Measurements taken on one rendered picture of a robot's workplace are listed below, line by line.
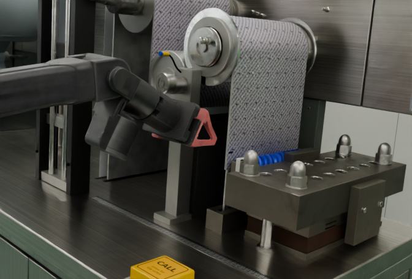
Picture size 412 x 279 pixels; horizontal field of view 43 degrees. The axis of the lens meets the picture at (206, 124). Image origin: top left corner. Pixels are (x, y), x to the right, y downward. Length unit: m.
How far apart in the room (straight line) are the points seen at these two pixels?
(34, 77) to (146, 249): 0.39
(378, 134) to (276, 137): 2.71
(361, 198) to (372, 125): 2.82
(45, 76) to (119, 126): 0.15
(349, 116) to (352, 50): 2.69
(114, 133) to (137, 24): 0.46
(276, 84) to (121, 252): 0.45
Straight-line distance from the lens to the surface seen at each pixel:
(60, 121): 1.24
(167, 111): 0.83
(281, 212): 0.88
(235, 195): 0.94
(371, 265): 1.01
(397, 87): 1.16
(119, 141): 0.79
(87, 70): 0.72
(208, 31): 0.99
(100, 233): 1.00
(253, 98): 1.03
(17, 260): 1.16
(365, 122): 3.83
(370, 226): 1.06
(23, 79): 0.69
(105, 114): 0.78
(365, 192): 1.01
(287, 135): 1.14
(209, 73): 1.00
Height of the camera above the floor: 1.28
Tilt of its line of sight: 10 degrees down
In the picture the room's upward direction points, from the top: 4 degrees clockwise
